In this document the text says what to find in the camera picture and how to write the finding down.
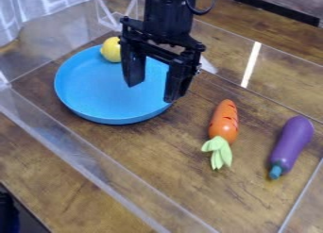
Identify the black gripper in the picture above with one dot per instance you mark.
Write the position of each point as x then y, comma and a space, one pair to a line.
160, 36

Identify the orange toy carrot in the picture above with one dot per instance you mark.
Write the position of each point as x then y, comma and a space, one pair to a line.
222, 131

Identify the blue round tray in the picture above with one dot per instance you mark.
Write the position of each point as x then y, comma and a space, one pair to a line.
91, 89

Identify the yellow toy lemon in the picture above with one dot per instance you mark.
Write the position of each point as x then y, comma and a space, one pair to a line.
109, 49

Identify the white curtain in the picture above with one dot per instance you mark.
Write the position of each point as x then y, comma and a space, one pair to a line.
18, 11

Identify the purple toy eggplant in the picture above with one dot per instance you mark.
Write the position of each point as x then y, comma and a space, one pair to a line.
296, 135

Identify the clear acrylic enclosure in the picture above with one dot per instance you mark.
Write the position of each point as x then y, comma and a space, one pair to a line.
139, 178

